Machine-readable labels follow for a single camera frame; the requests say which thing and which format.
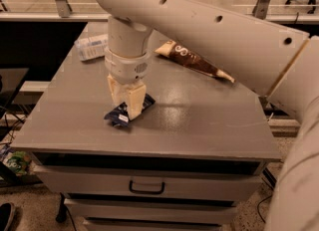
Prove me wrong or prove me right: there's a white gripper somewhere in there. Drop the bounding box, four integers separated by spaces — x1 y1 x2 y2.
105 48 151 120

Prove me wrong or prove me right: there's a dark blue rxbar wrapper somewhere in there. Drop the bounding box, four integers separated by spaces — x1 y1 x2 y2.
104 94 156 127

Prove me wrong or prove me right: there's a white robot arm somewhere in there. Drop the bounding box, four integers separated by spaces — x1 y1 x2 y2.
97 0 319 231

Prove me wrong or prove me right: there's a clear blue plastic bottle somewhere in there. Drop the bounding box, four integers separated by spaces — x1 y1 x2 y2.
74 34 108 62

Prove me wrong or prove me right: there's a brown yellow chip bag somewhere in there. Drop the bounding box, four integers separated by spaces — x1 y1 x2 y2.
156 40 235 83

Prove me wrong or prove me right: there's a grey drawer cabinet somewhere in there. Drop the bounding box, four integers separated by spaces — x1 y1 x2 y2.
10 21 282 231

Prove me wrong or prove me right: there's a green blue package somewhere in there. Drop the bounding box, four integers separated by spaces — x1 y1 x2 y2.
0 144 31 176

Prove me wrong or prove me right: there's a black shoe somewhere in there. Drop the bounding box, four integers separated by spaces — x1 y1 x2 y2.
0 203 16 231

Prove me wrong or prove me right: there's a black drawer handle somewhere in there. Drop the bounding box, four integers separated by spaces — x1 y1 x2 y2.
129 180 165 195

